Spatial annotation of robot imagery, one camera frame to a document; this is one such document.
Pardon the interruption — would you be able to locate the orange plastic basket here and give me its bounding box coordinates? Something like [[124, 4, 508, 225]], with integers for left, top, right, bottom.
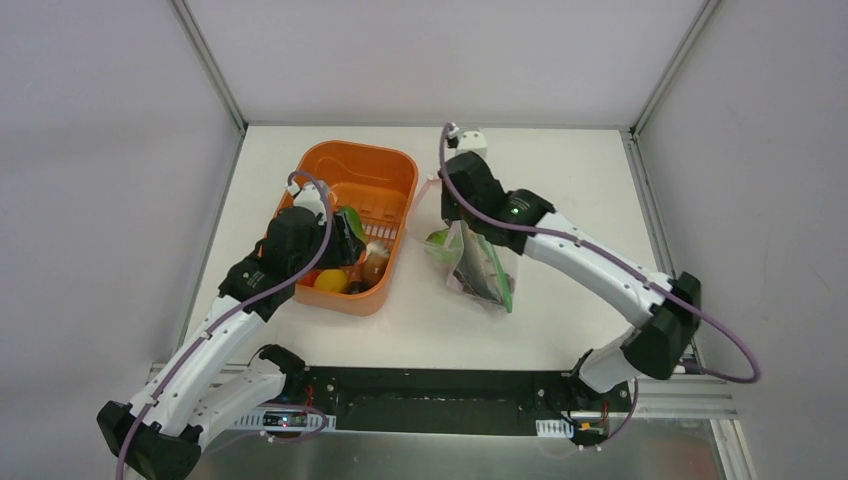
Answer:
[[294, 140, 418, 316]]

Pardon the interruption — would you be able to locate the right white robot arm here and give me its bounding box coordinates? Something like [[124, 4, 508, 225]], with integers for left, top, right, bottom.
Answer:
[[439, 152, 699, 410]]

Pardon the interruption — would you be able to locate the purple cable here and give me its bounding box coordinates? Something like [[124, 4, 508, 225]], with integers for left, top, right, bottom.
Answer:
[[113, 170, 335, 480], [438, 123, 762, 462]]

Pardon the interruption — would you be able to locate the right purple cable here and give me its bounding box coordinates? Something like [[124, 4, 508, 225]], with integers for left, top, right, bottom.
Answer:
[[438, 123, 762, 462]]

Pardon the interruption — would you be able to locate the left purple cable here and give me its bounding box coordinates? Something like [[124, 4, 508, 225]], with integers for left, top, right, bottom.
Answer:
[[113, 170, 335, 480]]

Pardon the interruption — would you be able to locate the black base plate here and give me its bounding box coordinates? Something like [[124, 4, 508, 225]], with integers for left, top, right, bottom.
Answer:
[[262, 367, 631, 443]]

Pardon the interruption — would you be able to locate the grey toy fish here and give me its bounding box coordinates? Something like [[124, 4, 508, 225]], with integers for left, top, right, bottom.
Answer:
[[453, 222, 497, 306]]

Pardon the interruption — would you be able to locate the clear zip top bag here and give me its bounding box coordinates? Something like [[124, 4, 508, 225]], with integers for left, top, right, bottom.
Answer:
[[405, 174, 518, 317]]

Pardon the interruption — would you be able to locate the yellow lemon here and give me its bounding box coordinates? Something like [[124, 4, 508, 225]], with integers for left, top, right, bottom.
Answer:
[[312, 269, 349, 293]]

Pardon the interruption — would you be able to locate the brown chestnut ball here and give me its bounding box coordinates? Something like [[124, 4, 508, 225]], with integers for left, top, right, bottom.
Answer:
[[361, 253, 390, 287]]

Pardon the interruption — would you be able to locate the white mushroom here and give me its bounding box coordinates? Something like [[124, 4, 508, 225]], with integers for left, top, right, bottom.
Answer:
[[366, 240, 390, 257]]

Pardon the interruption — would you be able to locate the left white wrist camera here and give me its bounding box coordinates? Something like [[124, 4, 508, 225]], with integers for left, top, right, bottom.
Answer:
[[286, 181, 332, 216]]

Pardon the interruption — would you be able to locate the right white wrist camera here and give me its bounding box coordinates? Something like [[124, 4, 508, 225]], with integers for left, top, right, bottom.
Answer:
[[444, 123, 488, 159]]

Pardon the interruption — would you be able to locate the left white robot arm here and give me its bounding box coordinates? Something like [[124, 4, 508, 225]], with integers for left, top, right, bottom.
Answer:
[[97, 207, 366, 479]]

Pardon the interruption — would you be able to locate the dark avocado fruit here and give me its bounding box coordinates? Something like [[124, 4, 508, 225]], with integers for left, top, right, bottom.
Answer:
[[345, 281, 370, 295]]

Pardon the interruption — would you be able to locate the green lime fruit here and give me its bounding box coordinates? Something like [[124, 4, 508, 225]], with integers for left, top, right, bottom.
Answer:
[[425, 228, 452, 247]]

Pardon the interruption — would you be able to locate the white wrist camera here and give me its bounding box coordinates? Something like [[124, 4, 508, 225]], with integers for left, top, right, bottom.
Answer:
[[444, 123, 488, 159], [286, 181, 332, 216]]

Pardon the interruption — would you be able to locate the small orange tangerine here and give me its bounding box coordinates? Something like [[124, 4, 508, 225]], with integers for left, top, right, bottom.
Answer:
[[337, 205, 368, 243]]

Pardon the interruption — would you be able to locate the red tomato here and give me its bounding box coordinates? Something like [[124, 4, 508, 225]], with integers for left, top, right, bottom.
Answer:
[[298, 270, 319, 287]]

